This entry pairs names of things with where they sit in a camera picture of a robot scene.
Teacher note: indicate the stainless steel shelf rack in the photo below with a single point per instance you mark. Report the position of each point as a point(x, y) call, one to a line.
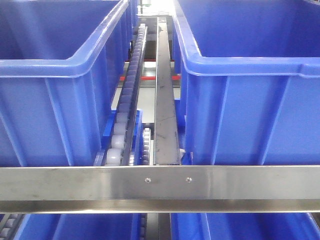
point(160, 189)

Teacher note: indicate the white roller conveyor track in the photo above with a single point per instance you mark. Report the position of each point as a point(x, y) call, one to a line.
point(123, 136)

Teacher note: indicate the blue bin upper right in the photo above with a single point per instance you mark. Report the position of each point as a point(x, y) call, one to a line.
point(250, 80)

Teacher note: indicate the blue bin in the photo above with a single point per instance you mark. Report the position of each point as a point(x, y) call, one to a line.
point(110, 226)
point(250, 80)
point(244, 226)
point(60, 63)

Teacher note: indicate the blue bin lower middle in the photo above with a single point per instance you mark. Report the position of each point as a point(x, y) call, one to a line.
point(244, 226)

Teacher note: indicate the blue bin upper left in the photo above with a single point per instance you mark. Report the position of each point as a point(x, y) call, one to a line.
point(60, 63)

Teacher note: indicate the blue bin lower left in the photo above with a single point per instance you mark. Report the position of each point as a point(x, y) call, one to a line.
point(110, 226)

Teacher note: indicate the lower roller track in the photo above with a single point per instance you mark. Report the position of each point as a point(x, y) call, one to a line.
point(9, 224)

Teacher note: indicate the steel divider rail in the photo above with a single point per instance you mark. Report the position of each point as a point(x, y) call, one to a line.
point(166, 141)

